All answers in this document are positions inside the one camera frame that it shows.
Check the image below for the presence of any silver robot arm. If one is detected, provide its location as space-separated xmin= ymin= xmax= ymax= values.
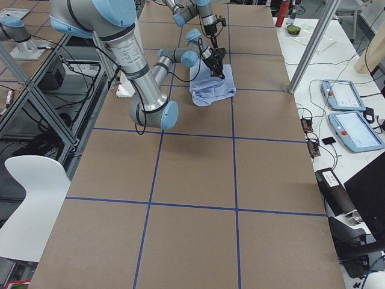
xmin=162 ymin=0 xmax=226 ymax=48
xmin=50 ymin=1 xmax=226 ymax=129

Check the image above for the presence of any light blue striped shirt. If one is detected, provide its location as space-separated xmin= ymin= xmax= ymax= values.
xmin=189 ymin=61 xmax=236 ymax=107

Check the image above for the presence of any black monitor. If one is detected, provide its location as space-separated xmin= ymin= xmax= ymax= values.
xmin=344 ymin=154 xmax=385 ymax=240

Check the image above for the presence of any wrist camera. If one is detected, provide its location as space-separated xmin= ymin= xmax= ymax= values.
xmin=215 ymin=17 xmax=227 ymax=27

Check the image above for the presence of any red bottle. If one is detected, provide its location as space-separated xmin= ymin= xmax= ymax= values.
xmin=275 ymin=0 xmax=290 ymax=28

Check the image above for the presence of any far blue teach pendant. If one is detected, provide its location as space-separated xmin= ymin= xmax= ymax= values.
xmin=321 ymin=79 xmax=366 ymax=111

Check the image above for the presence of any near blue teach pendant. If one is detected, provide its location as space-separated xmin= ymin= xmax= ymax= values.
xmin=328 ymin=111 xmax=384 ymax=153

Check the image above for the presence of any aluminium frame post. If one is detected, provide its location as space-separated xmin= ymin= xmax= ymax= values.
xmin=288 ymin=0 xmax=340 ymax=94

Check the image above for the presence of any black labelled box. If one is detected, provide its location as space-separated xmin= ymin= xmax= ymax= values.
xmin=315 ymin=168 xmax=356 ymax=216

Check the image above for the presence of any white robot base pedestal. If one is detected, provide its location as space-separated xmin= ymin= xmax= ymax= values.
xmin=116 ymin=73 xmax=135 ymax=98

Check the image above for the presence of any white chair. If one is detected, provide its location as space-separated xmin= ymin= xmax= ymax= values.
xmin=1 ymin=155 xmax=70 ymax=262

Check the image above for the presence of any green cloth bundle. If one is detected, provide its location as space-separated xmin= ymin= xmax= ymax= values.
xmin=286 ymin=25 xmax=301 ymax=36

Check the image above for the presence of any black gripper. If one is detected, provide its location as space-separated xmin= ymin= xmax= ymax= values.
xmin=204 ymin=24 xmax=218 ymax=48
xmin=206 ymin=48 xmax=226 ymax=79

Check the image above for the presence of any blue teach pendant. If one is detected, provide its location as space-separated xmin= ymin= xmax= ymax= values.
xmin=328 ymin=111 xmax=384 ymax=153
xmin=321 ymin=79 xmax=366 ymax=111

